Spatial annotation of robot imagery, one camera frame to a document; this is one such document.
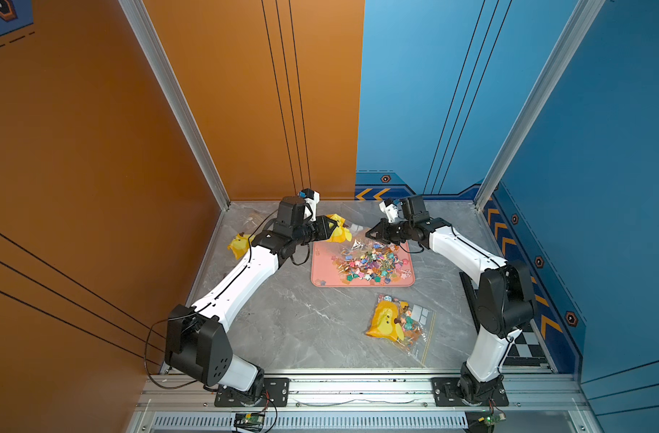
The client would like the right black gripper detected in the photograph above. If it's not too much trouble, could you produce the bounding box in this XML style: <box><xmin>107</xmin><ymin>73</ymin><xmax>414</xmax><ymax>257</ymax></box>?
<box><xmin>366</xmin><ymin>217</ymin><xmax>415</xmax><ymax>245</ymax></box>

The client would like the clear ziploc bag with candies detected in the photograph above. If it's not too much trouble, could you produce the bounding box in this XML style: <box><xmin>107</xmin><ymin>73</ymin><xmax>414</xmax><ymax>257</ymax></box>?
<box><xmin>228</xmin><ymin>215</ymin><xmax>270</xmax><ymax>260</ymax></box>

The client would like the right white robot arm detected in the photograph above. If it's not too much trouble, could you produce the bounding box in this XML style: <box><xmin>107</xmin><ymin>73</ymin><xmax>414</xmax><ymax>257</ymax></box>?
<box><xmin>367</xmin><ymin>196</ymin><xmax>537</xmax><ymax>406</ymax></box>

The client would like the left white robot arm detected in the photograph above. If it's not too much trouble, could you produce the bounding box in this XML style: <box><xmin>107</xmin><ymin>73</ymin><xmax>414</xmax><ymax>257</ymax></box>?
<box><xmin>165</xmin><ymin>189</ymin><xmax>339</xmax><ymax>405</ymax></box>

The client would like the pink plastic tray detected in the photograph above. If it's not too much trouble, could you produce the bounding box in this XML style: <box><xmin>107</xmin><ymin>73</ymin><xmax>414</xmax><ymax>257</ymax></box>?
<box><xmin>311</xmin><ymin>236</ymin><xmax>415</xmax><ymax>288</ymax></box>

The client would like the black white checkerboard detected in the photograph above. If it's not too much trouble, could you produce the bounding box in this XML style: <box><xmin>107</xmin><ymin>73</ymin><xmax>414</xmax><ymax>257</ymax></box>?
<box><xmin>459</xmin><ymin>272</ymin><xmax>551</xmax><ymax>370</ymax></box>

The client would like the left green circuit board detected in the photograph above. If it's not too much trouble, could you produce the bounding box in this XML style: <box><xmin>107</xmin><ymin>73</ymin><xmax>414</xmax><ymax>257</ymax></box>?
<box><xmin>233</xmin><ymin>412</ymin><xmax>266</xmax><ymax>433</ymax></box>

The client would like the green circuit board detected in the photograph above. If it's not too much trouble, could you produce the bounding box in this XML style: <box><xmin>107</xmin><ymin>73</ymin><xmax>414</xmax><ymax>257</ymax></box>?
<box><xmin>233</xmin><ymin>412</ymin><xmax>266</xmax><ymax>433</ymax></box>
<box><xmin>464</xmin><ymin>412</ymin><xmax>506</xmax><ymax>433</ymax></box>

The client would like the right green circuit board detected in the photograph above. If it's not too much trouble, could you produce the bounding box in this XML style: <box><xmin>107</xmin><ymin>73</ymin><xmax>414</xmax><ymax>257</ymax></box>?
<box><xmin>464</xmin><ymin>412</ymin><xmax>506</xmax><ymax>433</ymax></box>

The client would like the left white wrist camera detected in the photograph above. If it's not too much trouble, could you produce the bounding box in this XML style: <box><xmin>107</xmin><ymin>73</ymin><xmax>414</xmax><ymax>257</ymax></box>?
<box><xmin>298</xmin><ymin>189</ymin><xmax>320</xmax><ymax>221</ymax></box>

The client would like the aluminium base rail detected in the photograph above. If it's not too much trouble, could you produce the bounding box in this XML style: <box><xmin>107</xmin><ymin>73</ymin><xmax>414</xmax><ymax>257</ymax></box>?
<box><xmin>127</xmin><ymin>369</ymin><xmax>602</xmax><ymax>432</ymax></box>

